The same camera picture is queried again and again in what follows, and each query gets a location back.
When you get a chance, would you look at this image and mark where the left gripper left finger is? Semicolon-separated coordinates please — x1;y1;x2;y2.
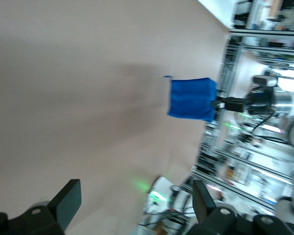
0;179;82;235

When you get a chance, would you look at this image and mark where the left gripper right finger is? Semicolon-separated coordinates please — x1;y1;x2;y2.
186;180;293;235

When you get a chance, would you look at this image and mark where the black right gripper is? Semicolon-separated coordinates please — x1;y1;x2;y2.
211;90;275;116

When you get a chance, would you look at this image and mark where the blue microfibre towel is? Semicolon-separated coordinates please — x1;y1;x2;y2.
163;75;219;123

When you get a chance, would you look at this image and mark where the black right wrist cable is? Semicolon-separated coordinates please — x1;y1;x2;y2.
251;111;276;134

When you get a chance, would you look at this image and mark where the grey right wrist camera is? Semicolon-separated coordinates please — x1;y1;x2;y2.
251;75;279;87

